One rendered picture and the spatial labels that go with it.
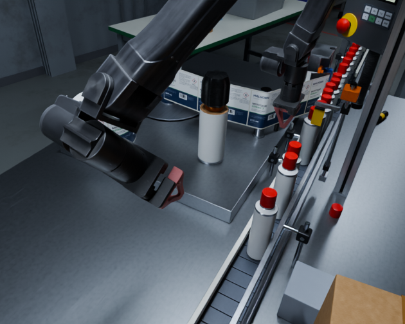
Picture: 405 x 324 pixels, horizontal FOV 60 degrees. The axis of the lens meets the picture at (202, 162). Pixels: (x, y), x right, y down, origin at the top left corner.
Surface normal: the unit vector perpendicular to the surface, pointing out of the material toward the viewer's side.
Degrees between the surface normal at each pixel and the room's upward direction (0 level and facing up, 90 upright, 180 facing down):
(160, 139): 0
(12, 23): 90
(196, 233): 0
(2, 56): 90
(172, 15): 52
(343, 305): 0
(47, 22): 90
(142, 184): 39
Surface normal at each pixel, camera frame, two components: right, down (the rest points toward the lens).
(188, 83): -0.57, 0.48
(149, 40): -0.33, -0.23
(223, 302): 0.04, -0.79
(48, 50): 0.76, 0.42
